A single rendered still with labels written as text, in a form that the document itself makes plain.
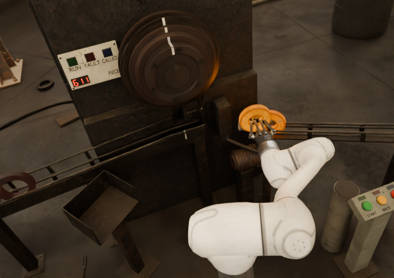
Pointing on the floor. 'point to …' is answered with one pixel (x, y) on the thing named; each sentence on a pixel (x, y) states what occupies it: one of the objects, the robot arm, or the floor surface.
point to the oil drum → (362, 9)
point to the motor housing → (244, 172)
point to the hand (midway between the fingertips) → (255, 116)
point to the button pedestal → (366, 234)
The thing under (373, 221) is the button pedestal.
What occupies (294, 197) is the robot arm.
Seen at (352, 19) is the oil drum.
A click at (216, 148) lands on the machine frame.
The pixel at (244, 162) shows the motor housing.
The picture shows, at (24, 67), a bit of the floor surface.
